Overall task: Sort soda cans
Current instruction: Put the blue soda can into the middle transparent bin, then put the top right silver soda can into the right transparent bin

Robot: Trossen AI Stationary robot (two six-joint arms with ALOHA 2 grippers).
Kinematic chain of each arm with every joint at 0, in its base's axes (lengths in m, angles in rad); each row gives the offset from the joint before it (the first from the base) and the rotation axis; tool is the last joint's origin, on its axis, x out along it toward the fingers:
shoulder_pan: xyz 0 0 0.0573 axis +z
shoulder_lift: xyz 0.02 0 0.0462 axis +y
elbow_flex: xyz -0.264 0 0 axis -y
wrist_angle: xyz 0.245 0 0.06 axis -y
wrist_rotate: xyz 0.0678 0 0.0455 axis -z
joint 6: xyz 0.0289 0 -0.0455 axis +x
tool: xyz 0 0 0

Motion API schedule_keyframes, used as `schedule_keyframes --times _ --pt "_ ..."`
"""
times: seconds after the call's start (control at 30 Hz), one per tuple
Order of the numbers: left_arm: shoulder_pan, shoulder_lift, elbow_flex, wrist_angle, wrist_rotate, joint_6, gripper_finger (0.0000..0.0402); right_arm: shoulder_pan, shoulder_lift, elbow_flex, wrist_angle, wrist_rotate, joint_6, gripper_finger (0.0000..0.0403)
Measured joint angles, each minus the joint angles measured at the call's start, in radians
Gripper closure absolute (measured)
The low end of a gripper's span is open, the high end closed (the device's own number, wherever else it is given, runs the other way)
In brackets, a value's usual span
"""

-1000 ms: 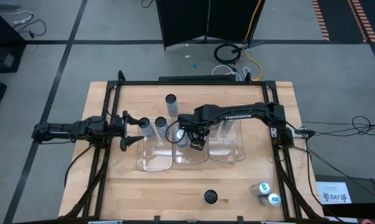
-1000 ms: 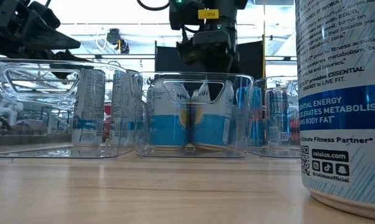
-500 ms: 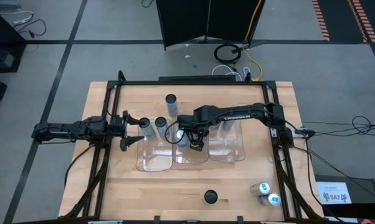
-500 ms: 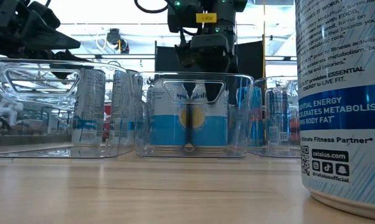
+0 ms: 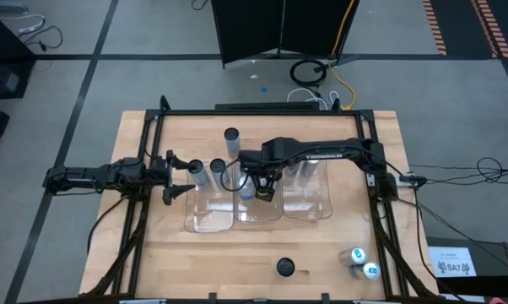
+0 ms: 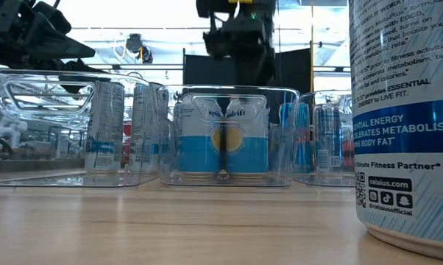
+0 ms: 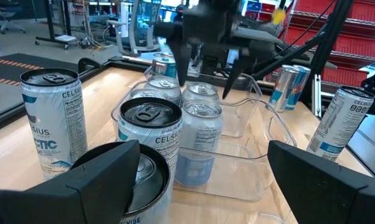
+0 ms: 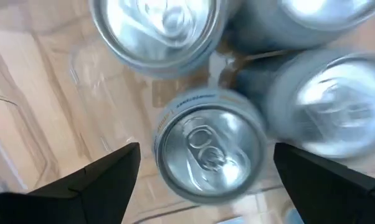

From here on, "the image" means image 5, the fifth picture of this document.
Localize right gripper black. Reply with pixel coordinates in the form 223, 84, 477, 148
239, 148, 283, 203

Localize white power strip cable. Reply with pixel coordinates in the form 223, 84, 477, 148
0, 14, 46, 35

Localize white light-blue seltzer can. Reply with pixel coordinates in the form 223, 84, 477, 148
236, 172, 257, 201

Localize coiled black cable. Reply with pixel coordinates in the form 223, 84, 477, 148
289, 57, 327, 89

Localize black box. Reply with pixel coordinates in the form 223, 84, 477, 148
424, 236, 508, 299

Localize long black bar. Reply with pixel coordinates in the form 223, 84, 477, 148
214, 102, 321, 111

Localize yellow cable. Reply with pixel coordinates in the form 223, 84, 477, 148
327, 0, 357, 111

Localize clear plastic bin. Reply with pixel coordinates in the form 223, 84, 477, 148
231, 160, 285, 224
278, 160, 335, 220
183, 159, 235, 234

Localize black folding partition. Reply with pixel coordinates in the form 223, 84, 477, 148
210, 0, 360, 68

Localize black mat orange stripes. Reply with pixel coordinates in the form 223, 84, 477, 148
420, 0, 508, 60

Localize thin black floor cable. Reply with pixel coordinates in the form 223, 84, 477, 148
16, 25, 64, 54

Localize black cabinet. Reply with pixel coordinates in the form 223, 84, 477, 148
0, 8, 36, 100

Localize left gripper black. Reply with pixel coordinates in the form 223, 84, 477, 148
150, 149, 196, 207

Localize black aluminium frame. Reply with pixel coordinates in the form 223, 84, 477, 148
83, 95, 440, 301

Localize white Celsius can black lid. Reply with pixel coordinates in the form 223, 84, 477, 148
209, 158, 230, 190
275, 257, 296, 278
223, 127, 242, 158
187, 159, 211, 191

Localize white SA7 label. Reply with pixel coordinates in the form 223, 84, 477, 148
429, 247, 478, 278

